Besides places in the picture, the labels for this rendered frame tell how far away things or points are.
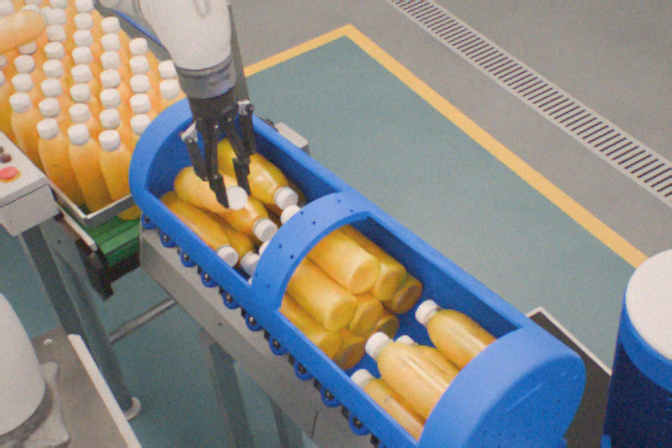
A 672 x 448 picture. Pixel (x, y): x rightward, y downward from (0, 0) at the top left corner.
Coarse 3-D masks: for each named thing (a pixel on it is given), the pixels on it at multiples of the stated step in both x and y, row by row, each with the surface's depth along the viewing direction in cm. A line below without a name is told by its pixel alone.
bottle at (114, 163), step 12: (120, 144) 198; (108, 156) 198; (120, 156) 198; (108, 168) 199; (120, 168) 199; (108, 180) 202; (120, 180) 201; (120, 192) 203; (120, 216) 209; (132, 216) 208
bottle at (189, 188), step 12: (192, 168) 181; (180, 180) 180; (192, 180) 175; (228, 180) 170; (180, 192) 180; (192, 192) 174; (204, 192) 170; (192, 204) 179; (204, 204) 171; (216, 204) 169
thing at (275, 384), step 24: (144, 240) 205; (144, 264) 207; (168, 264) 199; (168, 288) 201; (192, 288) 193; (192, 312) 196; (216, 312) 188; (216, 336) 190; (240, 336) 183; (240, 360) 185; (264, 360) 179; (264, 384) 180; (288, 384) 174; (288, 408) 176; (312, 408) 170; (312, 432) 172; (336, 432) 166
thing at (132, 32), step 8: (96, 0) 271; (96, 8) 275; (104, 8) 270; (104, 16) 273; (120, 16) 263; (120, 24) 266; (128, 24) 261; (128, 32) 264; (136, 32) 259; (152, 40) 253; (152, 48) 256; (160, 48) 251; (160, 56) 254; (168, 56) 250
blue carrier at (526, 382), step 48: (144, 144) 179; (288, 144) 175; (144, 192) 180; (336, 192) 179; (192, 240) 170; (288, 240) 154; (384, 240) 173; (240, 288) 162; (432, 288) 166; (480, 288) 145; (288, 336) 154; (528, 336) 136; (336, 384) 147; (480, 384) 130; (528, 384) 132; (576, 384) 143; (384, 432) 141; (432, 432) 132; (480, 432) 130; (528, 432) 140
